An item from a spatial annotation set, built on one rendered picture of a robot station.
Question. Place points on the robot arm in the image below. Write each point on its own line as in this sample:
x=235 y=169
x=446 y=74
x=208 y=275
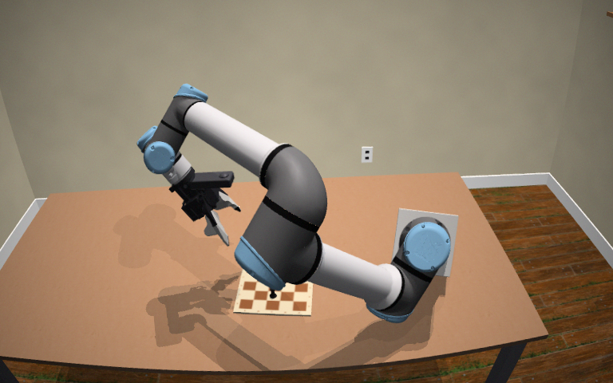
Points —
x=279 y=246

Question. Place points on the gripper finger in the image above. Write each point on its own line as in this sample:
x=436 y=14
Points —
x=214 y=226
x=225 y=201

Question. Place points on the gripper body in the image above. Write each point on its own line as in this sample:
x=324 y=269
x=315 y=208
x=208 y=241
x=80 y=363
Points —
x=192 y=198

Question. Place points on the brown and cream checkered chessboard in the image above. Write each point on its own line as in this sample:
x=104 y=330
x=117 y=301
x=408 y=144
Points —
x=254 y=298

